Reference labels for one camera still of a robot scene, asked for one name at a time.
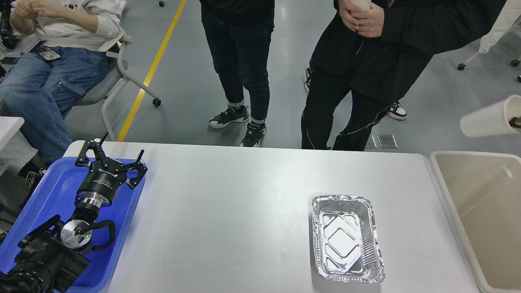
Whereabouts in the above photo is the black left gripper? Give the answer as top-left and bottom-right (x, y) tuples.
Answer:
(75, 132), (148, 207)

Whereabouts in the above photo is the white paper cup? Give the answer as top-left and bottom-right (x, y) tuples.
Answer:
(460, 95), (521, 138)
(351, 0), (372, 11)

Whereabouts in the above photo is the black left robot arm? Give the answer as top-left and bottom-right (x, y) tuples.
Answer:
(1, 140), (148, 293)

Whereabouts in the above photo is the standing person left hand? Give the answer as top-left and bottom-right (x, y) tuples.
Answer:
(350, 3), (385, 38)

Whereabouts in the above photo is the standing person right hand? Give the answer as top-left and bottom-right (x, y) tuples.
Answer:
(337, 0), (361, 32)

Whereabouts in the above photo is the blue plastic tray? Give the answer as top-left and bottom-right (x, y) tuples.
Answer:
(0, 157), (145, 293)

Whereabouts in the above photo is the beige plastic bin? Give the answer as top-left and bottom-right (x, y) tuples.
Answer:
(429, 151), (521, 293)

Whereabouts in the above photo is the grey rolling chair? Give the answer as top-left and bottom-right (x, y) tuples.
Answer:
(76, 28), (161, 141)

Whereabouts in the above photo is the white side table corner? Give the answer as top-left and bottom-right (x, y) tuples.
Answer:
(0, 116), (24, 150)

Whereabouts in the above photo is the white jacket on chair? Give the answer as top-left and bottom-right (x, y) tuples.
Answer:
(478, 0), (521, 54)

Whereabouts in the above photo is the seated person in jeans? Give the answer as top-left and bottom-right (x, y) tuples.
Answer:
(0, 0), (122, 190)

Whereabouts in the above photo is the person with white sneakers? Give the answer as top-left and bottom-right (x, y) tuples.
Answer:
(303, 63), (407, 121)

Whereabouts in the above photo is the person in black jacket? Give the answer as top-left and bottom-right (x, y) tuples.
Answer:
(301, 0), (506, 151)

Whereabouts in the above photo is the person in dark trousers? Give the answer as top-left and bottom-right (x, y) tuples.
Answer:
(200, 0), (275, 147)

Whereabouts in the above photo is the aluminium foil tray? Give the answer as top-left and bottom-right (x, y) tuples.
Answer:
(311, 195), (385, 284)

